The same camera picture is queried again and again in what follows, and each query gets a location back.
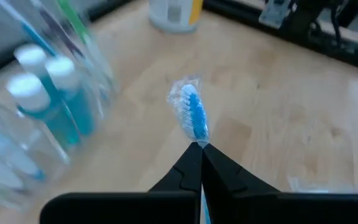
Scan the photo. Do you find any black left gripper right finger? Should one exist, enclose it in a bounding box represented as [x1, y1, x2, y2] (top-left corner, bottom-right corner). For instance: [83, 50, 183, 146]
[202, 143, 358, 224]

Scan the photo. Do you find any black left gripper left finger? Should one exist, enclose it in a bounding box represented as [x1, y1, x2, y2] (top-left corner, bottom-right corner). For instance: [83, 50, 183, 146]
[40, 142, 203, 224]

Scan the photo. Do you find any clear acrylic organizer holder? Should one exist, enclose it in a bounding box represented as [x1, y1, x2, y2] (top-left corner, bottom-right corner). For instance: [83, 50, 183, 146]
[0, 0, 119, 212]

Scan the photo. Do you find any white yellow wipes canister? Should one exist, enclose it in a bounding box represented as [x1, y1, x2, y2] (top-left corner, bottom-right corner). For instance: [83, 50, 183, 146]
[149, 0, 204, 34]

